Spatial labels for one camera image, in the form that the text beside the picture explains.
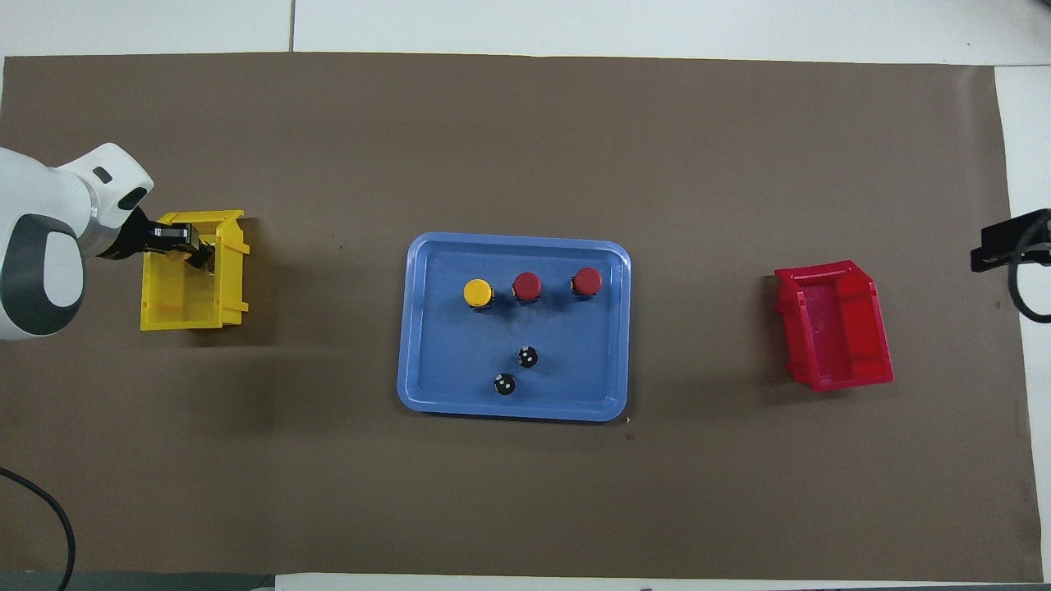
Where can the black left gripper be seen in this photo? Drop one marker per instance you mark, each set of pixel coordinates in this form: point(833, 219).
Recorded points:
point(156, 238)

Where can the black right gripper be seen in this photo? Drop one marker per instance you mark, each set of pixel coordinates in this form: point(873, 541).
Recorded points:
point(1039, 234)

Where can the yellow push button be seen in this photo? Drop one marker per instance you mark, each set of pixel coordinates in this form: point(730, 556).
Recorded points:
point(478, 292)

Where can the red push button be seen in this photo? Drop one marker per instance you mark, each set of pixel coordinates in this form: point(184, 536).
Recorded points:
point(526, 285)
point(587, 281)

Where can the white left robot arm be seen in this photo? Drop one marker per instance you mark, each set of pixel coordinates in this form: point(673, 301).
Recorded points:
point(41, 205)

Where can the blue plastic tray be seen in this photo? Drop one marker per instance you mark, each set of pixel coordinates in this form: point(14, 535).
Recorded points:
point(443, 394)

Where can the yellow plastic bin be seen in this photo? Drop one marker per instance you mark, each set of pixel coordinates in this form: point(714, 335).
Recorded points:
point(181, 304)

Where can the red plastic bin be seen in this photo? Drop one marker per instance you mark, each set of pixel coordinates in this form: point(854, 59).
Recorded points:
point(837, 328)

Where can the black cylinder knob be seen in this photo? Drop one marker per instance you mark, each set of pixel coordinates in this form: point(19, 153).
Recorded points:
point(504, 384)
point(528, 357)

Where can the brown paper table mat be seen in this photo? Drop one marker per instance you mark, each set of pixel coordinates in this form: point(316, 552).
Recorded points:
point(525, 509)

